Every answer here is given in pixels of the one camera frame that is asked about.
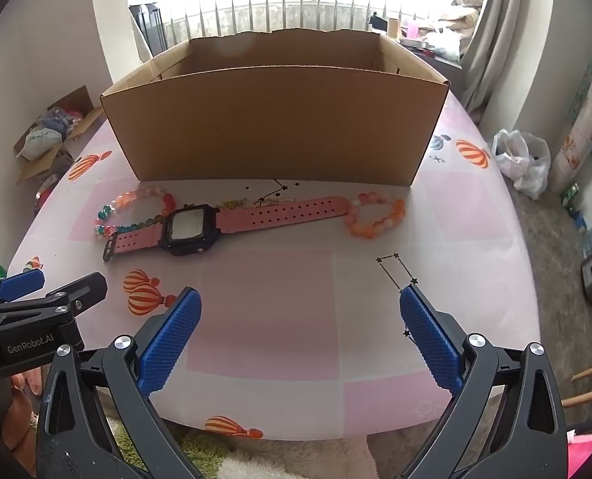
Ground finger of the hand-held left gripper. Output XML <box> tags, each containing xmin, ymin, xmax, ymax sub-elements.
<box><xmin>0</xmin><ymin>273</ymin><xmax>108</xmax><ymax>319</ymax></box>
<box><xmin>0</xmin><ymin>268</ymin><xmax>46</xmax><ymax>306</ymax></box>

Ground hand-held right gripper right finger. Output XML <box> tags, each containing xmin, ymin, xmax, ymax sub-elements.
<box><xmin>400</xmin><ymin>287</ymin><xmax>569</xmax><ymax>479</ymax></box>

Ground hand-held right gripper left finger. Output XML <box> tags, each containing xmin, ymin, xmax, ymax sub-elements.
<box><xmin>35</xmin><ymin>287</ymin><xmax>203</xmax><ymax>479</ymax></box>

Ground multicoloured bead bracelet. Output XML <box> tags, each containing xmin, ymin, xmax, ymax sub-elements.
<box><xmin>93</xmin><ymin>186</ymin><xmax>177</xmax><ymax>243</ymax></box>

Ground orange pink bead bracelet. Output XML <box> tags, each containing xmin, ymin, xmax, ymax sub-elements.
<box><xmin>345</xmin><ymin>192</ymin><xmax>406</xmax><ymax>239</ymax></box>

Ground pink and black wristwatch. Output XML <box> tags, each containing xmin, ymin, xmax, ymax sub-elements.
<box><xmin>103</xmin><ymin>196</ymin><xmax>350</xmax><ymax>263</ymax></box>

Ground brown cardboard box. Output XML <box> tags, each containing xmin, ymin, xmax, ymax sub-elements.
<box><xmin>99</xmin><ymin>28</ymin><xmax>450</xmax><ymax>188</ymax></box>

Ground person's left hand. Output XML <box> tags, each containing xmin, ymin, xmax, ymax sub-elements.
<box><xmin>6</xmin><ymin>366</ymin><xmax>44</xmax><ymax>466</ymax></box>

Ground round red green tin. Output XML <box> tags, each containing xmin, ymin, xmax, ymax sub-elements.
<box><xmin>32</xmin><ymin>174</ymin><xmax>59</xmax><ymax>210</ymax></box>

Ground fluffy white green garment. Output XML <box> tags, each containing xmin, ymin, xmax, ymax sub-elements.
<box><xmin>96</xmin><ymin>409</ymin><xmax>376</xmax><ymax>479</ymax></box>

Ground wooden chair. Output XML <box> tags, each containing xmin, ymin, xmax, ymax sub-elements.
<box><xmin>560</xmin><ymin>359</ymin><xmax>592</xmax><ymax>410</ymax></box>

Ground open cardboard box of clothes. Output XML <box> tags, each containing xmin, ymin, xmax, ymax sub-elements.
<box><xmin>14</xmin><ymin>85</ymin><xmax>104</xmax><ymax>185</ymax></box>

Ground white plastic bag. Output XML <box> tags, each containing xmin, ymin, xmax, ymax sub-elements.
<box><xmin>426</xmin><ymin>25</ymin><xmax>461</xmax><ymax>55</ymax></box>
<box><xmin>490</xmin><ymin>129</ymin><xmax>551</xmax><ymax>200</ymax></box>

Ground printed rolled mat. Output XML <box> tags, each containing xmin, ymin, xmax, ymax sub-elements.
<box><xmin>548</xmin><ymin>82</ymin><xmax>592</xmax><ymax>194</ymax></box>

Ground black folded rack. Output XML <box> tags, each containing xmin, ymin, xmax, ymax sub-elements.
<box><xmin>129</xmin><ymin>2</ymin><xmax>167</xmax><ymax>55</ymax></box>

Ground grey cabinet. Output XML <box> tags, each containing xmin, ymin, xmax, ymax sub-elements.
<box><xmin>398</xmin><ymin>35</ymin><xmax>466</xmax><ymax>69</ymax></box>

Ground grey curtain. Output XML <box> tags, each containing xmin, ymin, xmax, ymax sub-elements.
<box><xmin>460</xmin><ymin>0</ymin><xmax>556</xmax><ymax>111</ymax></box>

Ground metal balcony railing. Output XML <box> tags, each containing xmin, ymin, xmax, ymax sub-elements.
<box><xmin>151</xmin><ymin>0</ymin><xmax>476</xmax><ymax>38</ymax></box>

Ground beige bedding pile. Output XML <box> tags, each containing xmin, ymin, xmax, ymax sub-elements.
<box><xmin>443</xmin><ymin>0</ymin><xmax>487</xmax><ymax>36</ymax></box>

